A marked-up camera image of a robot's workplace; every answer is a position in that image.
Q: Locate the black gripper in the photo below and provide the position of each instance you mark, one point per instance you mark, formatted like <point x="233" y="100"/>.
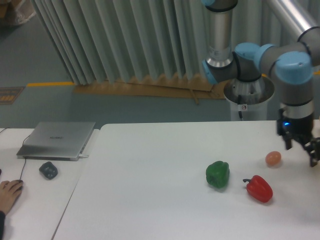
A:
<point x="299" y="130"/>

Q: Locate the red bell pepper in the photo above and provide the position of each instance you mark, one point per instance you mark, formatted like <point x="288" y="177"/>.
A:
<point x="259" y="189"/>

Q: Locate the black computer mouse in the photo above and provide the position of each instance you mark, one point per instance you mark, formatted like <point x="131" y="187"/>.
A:
<point x="16" y="189"/>

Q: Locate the dark sleeved forearm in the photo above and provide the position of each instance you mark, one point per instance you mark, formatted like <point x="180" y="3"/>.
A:
<point x="2" y="221"/>

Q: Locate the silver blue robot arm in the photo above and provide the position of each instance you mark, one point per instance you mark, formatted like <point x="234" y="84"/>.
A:
<point x="290" y="67"/>

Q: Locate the green bell pepper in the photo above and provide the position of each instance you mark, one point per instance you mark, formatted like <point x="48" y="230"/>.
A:
<point x="217" y="174"/>

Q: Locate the person's hand on mouse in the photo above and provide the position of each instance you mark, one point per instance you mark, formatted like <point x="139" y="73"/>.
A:
<point x="6" y="199"/>

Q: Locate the brown egg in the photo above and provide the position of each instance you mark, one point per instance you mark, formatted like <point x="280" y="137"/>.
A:
<point x="273" y="158"/>

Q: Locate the brown cardboard floor sheet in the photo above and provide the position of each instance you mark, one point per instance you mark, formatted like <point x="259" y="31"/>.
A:
<point x="196" y="88"/>

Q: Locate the pale green folding curtain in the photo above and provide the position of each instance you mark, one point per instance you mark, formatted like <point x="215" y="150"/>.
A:
<point x="130" y="40"/>

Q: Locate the small black controller device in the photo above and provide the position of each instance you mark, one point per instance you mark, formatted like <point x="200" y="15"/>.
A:
<point x="48" y="170"/>

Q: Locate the silver closed laptop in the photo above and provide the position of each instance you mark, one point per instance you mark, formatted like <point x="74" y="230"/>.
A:
<point x="57" y="140"/>

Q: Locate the clear plastic bag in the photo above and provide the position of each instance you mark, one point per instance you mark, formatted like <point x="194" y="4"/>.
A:
<point x="23" y="11"/>

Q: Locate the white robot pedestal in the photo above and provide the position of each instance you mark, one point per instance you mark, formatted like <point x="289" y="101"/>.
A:
<point x="248" y="101"/>

